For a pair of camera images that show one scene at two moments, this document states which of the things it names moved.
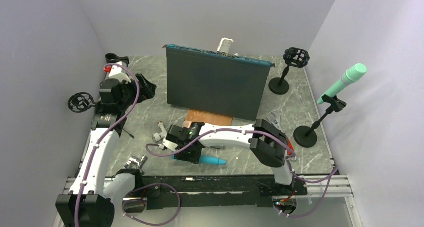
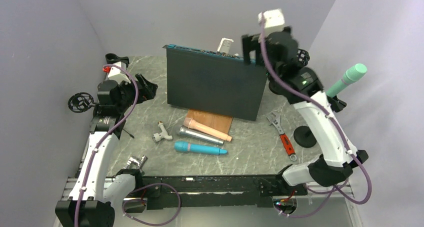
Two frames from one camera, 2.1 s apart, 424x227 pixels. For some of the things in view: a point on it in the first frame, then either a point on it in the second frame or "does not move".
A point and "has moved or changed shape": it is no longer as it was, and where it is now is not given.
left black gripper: x=147 y=91 does not move
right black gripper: x=194 y=158 to x=251 y=42
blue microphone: x=209 y=160 has moved or changed shape
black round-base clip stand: x=111 y=58 does not move
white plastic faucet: x=157 y=137 does not move
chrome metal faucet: x=134 y=160 does not move
